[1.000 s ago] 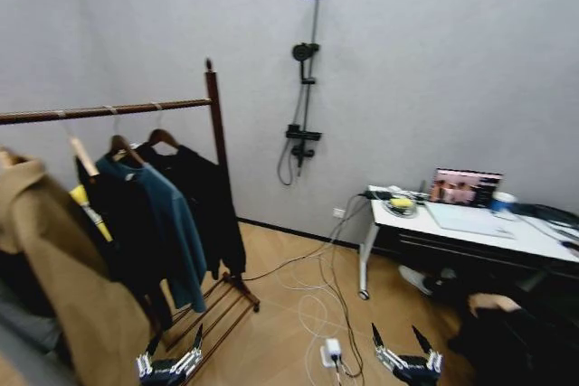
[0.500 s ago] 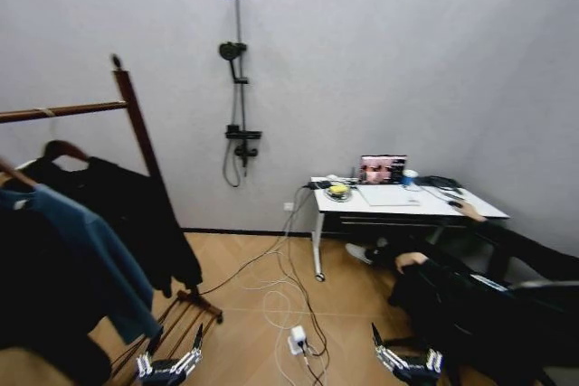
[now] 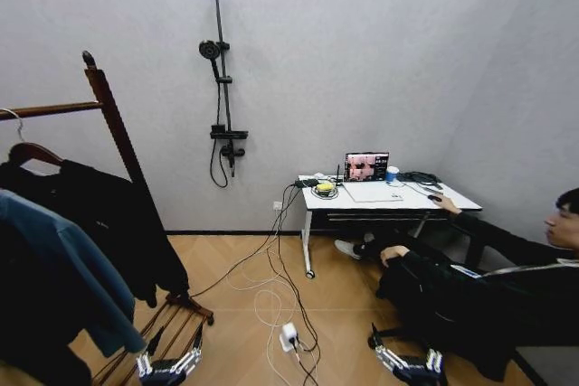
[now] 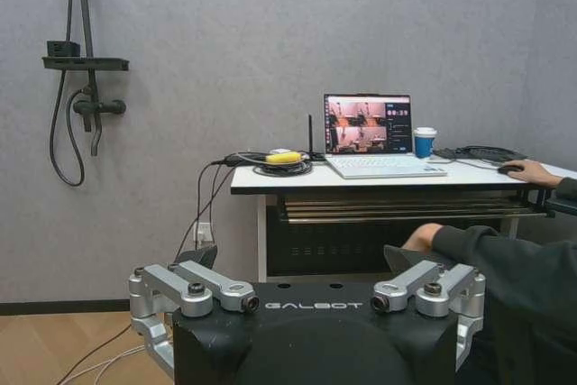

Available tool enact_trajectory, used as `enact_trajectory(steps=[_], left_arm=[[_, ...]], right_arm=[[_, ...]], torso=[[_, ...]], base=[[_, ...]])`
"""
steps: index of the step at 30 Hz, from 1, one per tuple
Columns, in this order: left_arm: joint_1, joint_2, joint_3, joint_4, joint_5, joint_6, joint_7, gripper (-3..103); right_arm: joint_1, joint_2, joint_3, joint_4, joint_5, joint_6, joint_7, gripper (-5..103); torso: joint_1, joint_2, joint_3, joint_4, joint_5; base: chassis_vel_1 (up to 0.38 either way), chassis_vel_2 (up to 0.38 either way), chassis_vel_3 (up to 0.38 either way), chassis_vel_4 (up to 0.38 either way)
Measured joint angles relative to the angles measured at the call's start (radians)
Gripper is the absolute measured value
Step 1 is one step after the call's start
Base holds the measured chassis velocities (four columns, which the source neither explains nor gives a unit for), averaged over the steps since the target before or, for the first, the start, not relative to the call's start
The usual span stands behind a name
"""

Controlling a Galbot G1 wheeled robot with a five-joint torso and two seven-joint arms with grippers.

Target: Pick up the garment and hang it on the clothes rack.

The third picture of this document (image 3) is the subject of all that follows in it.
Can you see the wooden hanger with metal hook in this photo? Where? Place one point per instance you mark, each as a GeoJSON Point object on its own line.
{"type": "Point", "coordinates": [28, 151]}

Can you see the white wall outlet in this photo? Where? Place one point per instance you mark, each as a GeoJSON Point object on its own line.
{"type": "Point", "coordinates": [277, 205]}

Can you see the brown wooden garment rack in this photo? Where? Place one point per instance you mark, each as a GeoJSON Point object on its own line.
{"type": "Point", "coordinates": [118, 142]}

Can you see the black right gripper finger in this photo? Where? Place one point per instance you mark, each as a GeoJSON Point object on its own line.
{"type": "Point", "coordinates": [435, 360]}
{"type": "Point", "coordinates": [383, 353]}

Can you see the open laptop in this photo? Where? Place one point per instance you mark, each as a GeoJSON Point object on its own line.
{"type": "Point", "coordinates": [368, 178]}

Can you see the person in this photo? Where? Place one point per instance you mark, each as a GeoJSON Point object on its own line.
{"type": "Point", "coordinates": [479, 295]}

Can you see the dark garment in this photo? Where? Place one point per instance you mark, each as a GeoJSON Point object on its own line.
{"type": "Point", "coordinates": [31, 313]}

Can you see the black garment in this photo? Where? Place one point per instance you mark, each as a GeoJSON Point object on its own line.
{"type": "Point", "coordinates": [113, 219]}

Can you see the blue and white cup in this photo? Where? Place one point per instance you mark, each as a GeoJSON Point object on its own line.
{"type": "Point", "coordinates": [392, 175]}

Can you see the white folding desk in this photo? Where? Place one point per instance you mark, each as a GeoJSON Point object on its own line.
{"type": "Point", "coordinates": [389, 203]}

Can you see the black shower riser pipe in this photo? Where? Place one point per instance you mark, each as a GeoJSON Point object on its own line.
{"type": "Point", "coordinates": [222, 65]}

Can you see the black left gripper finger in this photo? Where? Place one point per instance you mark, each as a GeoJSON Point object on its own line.
{"type": "Point", "coordinates": [193, 353]}
{"type": "Point", "coordinates": [149, 354]}

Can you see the black shower mixer shelf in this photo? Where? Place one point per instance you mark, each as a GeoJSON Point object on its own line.
{"type": "Point", "coordinates": [229, 134]}

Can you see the black hand shower head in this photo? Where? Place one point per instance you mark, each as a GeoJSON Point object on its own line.
{"type": "Point", "coordinates": [208, 49]}

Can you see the white power adapter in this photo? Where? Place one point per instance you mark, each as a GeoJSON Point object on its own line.
{"type": "Point", "coordinates": [289, 336]}

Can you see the black computer mouse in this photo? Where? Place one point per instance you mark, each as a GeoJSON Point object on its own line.
{"type": "Point", "coordinates": [435, 197]}

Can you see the blue garment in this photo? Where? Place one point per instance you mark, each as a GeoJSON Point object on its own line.
{"type": "Point", "coordinates": [86, 268]}

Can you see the black box with antenna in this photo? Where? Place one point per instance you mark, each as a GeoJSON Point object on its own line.
{"type": "Point", "coordinates": [312, 182]}

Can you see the yellow object in bowl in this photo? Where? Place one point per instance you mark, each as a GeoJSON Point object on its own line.
{"type": "Point", "coordinates": [325, 188]}

